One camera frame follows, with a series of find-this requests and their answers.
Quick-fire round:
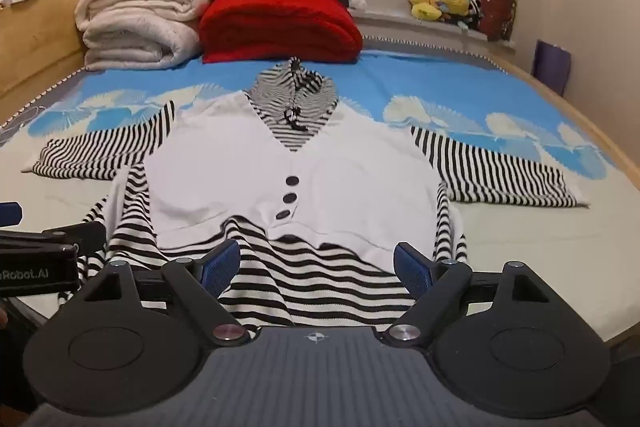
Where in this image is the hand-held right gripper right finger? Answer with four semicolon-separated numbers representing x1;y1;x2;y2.
382;242;562;347

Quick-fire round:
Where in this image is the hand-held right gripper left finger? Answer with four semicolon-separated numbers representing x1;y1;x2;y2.
75;240;252;346

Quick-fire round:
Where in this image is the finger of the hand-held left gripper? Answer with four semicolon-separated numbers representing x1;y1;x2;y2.
0;201;24;226

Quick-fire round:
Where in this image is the striped white hooded top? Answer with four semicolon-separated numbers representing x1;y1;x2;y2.
21;57;592;330

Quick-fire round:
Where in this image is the blue printed bedsheet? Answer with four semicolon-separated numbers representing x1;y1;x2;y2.
0;34;640;344

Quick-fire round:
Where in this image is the cream folded quilt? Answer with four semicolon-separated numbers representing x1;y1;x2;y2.
74;0;213;72

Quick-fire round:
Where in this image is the white window sill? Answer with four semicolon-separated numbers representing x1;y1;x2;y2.
347;0;517;55

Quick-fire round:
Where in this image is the purple box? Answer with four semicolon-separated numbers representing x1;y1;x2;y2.
531;39;572;96

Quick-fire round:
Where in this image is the red folded blanket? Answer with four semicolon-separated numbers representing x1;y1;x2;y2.
199;0;364;65

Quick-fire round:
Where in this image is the red patterned cushion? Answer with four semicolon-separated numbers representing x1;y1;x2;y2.
477;0;518;42

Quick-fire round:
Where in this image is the wooden bed frame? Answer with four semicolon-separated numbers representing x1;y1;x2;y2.
0;0;640;358

